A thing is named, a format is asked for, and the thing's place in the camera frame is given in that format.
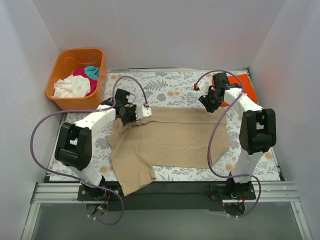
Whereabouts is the beige t-shirt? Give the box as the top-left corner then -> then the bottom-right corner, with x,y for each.
107,106 -> 230,196

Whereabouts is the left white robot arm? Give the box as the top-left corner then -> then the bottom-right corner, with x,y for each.
54,89 -> 151,200

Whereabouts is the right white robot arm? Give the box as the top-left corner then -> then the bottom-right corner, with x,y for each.
193,70 -> 277,201

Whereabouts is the folded orange t-shirt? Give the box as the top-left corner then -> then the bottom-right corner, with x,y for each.
219,73 -> 259,107

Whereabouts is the teal t-shirt in basket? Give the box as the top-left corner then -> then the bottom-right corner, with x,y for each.
84,66 -> 100,80

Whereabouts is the white t-shirt in basket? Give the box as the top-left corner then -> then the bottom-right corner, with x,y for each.
53,75 -> 91,98

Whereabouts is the magenta t-shirt in basket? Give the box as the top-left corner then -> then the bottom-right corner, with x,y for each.
72,67 -> 98,97

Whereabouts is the orange plastic basket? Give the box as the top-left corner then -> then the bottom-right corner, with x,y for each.
45,48 -> 107,111

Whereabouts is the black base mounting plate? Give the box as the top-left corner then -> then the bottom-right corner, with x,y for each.
76,181 -> 258,213

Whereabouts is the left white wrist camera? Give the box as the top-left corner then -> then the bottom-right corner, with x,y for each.
135,105 -> 152,120

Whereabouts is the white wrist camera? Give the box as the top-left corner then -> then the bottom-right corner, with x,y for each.
193,81 -> 215,99
135,105 -> 152,120

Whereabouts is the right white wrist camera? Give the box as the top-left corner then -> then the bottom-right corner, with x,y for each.
193,81 -> 215,99

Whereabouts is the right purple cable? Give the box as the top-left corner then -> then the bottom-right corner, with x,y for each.
193,69 -> 262,219

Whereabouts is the purple cable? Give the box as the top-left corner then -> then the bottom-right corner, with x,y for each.
193,69 -> 262,219
29,75 -> 151,226

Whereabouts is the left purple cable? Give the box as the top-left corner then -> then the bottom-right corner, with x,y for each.
29,75 -> 151,226

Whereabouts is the aluminium frame rail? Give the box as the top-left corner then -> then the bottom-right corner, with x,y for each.
31,181 -> 300,203

